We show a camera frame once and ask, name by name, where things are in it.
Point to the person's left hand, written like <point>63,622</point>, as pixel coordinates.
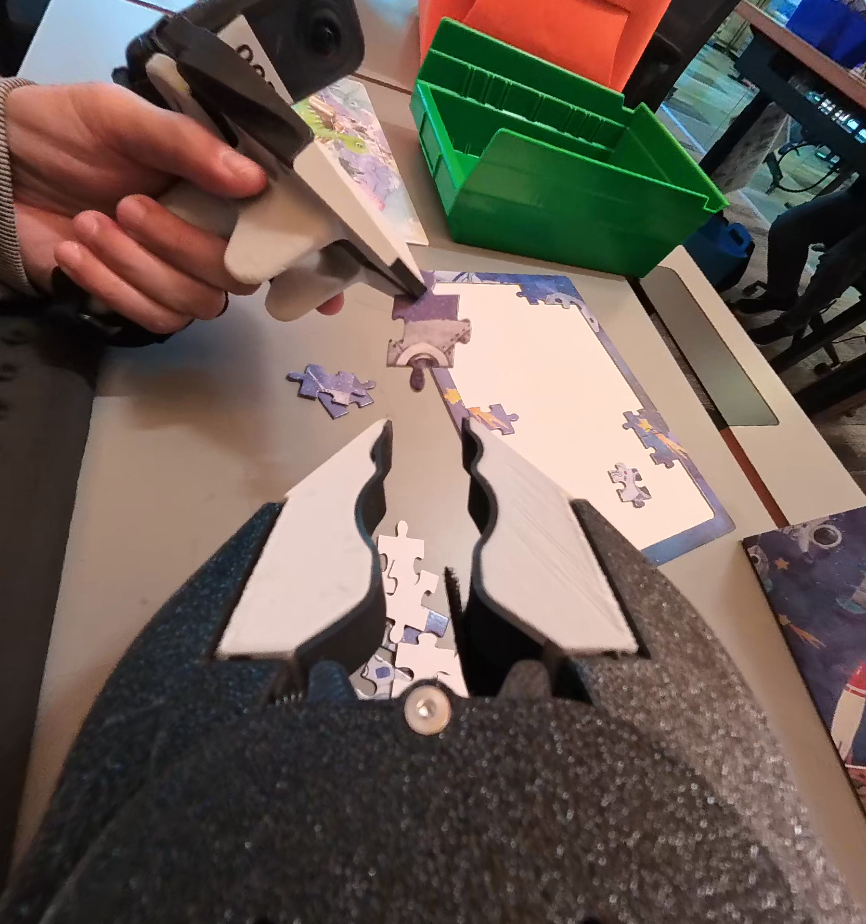
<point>93,159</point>

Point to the blue comet puzzle piece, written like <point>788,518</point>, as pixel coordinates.
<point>494,417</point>
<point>667,451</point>

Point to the grey desk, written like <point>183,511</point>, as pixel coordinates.
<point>187,462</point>

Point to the pile of jigsaw puzzle pieces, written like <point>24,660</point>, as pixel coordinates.
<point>407,577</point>

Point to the plain blue puzzle piece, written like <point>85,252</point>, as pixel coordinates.
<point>537,292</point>

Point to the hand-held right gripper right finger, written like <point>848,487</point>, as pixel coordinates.
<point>555,570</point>

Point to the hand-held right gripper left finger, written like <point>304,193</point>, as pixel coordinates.
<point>295,577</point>

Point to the black framed table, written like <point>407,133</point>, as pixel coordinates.
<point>823,86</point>

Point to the blue crate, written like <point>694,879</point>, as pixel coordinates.
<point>721,249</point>

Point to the blue framed puzzle board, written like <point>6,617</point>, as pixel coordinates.
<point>548,375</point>

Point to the dark perforated panel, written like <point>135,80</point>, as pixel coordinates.
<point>14,541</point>

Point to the red plastic bin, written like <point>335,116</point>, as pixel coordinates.
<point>548,29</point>

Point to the illustrated puzzle box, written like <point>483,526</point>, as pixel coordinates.
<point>837,635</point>

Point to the pink dinosaur puzzle board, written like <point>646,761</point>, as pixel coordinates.
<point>368,166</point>

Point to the purple grey puzzle piece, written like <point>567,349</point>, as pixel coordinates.
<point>433,317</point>

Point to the dark grey desk flap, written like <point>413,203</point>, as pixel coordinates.
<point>707,346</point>

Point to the blue star puzzle piece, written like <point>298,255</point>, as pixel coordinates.
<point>638,424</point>

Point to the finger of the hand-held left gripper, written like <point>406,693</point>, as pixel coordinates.
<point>346,209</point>
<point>375,273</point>

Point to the green plastic bin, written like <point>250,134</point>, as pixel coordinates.
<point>570,195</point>

